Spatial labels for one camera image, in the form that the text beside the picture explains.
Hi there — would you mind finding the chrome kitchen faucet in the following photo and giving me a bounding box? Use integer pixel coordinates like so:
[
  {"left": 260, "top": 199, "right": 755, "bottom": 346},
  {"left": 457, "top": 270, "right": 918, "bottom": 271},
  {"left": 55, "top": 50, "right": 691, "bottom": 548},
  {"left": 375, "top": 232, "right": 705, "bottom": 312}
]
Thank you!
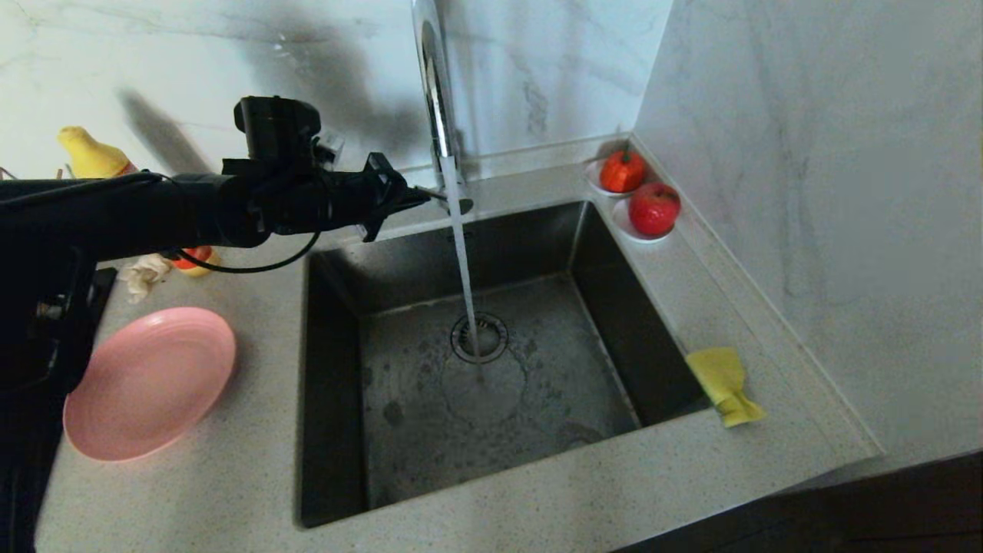
[{"left": 407, "top": 0, "right": 475, "bottom": 218}]

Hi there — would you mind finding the yellow-capped orange dish soap bottle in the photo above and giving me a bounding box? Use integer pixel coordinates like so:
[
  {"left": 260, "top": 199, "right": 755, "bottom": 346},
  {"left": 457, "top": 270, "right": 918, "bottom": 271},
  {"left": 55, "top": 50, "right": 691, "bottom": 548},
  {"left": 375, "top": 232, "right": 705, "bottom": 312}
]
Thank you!
[{"left": 58, "top": 126, "right": 222, "bottom": 279}]

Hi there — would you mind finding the pink plate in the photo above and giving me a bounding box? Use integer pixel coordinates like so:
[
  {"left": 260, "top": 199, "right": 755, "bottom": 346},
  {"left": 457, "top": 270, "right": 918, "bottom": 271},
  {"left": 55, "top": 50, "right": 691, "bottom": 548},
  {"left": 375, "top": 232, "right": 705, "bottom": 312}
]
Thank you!
[{"left": 63, "top": 306, "right": 237, "bottom": 462}]

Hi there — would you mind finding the yellow sponge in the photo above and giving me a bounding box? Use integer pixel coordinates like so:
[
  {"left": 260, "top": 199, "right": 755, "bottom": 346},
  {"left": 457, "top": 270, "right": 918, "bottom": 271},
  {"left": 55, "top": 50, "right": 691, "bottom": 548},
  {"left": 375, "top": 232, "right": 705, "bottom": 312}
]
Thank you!
[{"left": 686, "top": 347, "right": 767, "bottom": 429}]

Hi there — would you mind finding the stainless steel sink basin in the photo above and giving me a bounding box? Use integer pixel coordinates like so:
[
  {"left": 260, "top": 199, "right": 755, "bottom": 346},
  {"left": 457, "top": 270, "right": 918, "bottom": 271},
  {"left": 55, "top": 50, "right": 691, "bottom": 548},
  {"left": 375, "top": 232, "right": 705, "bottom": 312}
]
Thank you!
[{"left": 298, "top": 201, "right": 707, "bottom": 529}]

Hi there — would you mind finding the running water stream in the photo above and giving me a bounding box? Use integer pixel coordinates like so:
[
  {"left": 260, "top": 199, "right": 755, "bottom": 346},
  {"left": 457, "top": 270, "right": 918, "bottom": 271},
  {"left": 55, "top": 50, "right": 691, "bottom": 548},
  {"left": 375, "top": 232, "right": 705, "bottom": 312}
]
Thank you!
[{"left": 442, "top": 154, "right": 488, "bottom": 362}]

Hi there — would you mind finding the round metal drain strainer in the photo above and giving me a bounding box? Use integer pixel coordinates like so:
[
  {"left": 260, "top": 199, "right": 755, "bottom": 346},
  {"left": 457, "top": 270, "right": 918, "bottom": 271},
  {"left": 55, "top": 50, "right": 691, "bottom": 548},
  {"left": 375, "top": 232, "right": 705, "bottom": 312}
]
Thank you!
[{"left": 451, "top": 313, "right": 510, "bottom": 365}]

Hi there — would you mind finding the crumpled white tissue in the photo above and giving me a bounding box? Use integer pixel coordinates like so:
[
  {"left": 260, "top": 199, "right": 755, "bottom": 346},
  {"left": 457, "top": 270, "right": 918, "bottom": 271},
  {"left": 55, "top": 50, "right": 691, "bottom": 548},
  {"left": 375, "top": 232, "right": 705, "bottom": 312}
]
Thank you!
[{"left": 119, "top": 255, "right": 174, "bottom": 303}]

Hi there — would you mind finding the small white dish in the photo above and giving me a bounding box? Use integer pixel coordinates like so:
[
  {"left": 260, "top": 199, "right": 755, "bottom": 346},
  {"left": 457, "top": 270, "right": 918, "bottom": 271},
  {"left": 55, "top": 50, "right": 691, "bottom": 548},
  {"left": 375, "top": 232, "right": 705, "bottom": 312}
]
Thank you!
[
  {"left": 612, "top": 198, "right": 675, "bottom": 245},
  {"left": 586, "top": 157, "right": 650, "bottom": 200}
]

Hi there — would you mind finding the orange-red tomato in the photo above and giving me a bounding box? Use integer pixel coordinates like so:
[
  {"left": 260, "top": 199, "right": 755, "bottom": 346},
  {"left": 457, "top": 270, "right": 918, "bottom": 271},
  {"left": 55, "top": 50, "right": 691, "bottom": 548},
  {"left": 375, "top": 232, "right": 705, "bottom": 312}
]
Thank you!
[{"left": 601, "top": 146, "right": 649, "bottom": 193}]

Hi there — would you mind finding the red apple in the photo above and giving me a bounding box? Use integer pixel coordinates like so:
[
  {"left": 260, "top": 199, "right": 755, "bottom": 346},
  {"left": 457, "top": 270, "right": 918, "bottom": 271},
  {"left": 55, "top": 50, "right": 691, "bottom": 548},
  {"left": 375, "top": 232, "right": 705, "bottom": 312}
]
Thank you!
[{"left": 628, "top": 181, "right": 683, "bottom": 237}]

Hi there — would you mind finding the long black arm cable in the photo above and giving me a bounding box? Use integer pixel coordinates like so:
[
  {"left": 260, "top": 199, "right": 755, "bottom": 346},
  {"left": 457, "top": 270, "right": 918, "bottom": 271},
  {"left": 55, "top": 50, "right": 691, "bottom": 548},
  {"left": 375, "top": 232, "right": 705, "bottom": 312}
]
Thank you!
[{"left": 165, "top": 184, "right": 331, "bottom": 275}]

